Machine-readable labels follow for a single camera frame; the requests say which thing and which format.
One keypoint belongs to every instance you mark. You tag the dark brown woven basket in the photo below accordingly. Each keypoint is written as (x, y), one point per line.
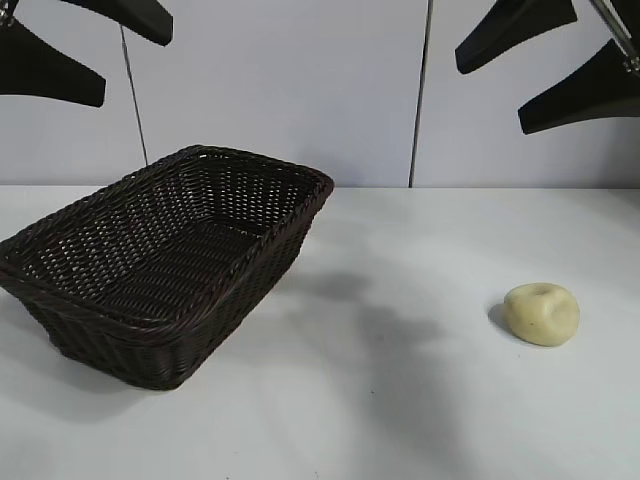
(150, 260)

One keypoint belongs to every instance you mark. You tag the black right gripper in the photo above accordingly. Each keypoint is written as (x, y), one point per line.
(612, 27)

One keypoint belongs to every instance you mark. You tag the pale yellow egg yolk pastry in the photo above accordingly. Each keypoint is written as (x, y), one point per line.
(542, 315)

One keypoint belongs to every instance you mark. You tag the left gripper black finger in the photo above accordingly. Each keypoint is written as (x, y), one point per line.
(45, 75)
(140, 20)

